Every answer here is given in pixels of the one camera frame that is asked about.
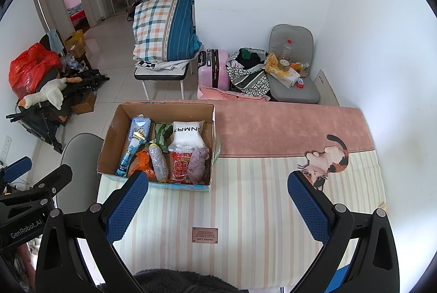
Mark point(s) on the white goose plush toy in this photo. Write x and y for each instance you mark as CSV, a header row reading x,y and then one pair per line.
x,y
51,91

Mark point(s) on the light blue cloth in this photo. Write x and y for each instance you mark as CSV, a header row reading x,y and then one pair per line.
x,y
55,40

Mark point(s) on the grey padded chair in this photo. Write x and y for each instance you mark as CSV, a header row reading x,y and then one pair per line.
x,y
297,37

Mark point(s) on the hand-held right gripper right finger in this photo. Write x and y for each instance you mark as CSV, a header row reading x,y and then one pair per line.
x,y
307,204

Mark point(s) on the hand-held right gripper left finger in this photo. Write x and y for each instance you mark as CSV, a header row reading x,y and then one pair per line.
x,y
126,202

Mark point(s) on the white panel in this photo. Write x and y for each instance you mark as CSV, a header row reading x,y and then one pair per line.
x,y
327,88

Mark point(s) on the white-framed black-seat chair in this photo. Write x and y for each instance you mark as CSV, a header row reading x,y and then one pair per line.
x,y
160,74

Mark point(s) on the clear plastic bottle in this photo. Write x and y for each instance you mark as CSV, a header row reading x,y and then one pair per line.
x,y
286,50

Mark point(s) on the blue stool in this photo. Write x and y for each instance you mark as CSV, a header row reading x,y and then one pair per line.
x,y
341,279

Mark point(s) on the pink bag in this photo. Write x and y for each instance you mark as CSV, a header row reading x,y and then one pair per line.
x,y
218,94

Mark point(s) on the light blue tissue pack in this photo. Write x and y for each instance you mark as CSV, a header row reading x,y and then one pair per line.
x,y
139,127

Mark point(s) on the white soft packet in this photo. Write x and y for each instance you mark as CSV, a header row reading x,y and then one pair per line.
x,y
187,139

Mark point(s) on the white wall socket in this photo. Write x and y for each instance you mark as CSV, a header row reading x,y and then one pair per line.
x,y
6,148

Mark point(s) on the orange snack packet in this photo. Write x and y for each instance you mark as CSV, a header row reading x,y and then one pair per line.
x,y
141,161

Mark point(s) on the red plastic bag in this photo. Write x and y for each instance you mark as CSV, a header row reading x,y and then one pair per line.
x,y
30,67

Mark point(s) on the dark fleece clothing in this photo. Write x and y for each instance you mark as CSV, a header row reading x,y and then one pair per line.
x,y
184,282

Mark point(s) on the patterned tote bag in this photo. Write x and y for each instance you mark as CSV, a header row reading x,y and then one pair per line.
x,y
249,81

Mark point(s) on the silver glitter pouch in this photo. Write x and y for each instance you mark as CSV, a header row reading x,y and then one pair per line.
x,y
158,163

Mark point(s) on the white box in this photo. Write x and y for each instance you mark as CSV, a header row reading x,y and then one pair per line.
x,y
288,78

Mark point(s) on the small red box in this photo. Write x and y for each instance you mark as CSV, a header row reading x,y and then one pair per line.
x,y
300,84

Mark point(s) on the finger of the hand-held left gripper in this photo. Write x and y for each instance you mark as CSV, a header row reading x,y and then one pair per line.
x,y
17,167
51,182

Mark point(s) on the purple cloth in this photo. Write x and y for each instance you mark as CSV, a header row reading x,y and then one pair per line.
x,y
198,163

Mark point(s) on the pink suitcase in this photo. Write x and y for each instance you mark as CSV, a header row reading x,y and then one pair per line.
x,y
222,71

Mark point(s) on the brown cardboard box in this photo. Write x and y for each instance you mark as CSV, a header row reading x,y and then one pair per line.
x,y
83,103

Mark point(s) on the red patterned packet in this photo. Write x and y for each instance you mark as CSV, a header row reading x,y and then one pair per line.
x,y
177,168

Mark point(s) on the grey round chair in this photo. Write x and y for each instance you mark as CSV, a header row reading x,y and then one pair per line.
x,y
82,156

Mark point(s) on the yellow plastic bag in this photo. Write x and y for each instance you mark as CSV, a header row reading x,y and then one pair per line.
x,y
273,64

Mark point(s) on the green snack packet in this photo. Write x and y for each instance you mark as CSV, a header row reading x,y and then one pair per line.
x,y
160,136

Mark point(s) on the long blue packet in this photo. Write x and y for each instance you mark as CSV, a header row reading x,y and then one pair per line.
x,y
128,156

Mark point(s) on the black folded stand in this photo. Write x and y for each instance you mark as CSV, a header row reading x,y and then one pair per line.
x,y
44,122

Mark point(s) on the folded plaid quilt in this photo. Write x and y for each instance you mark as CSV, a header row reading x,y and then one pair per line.
x,y
160,26

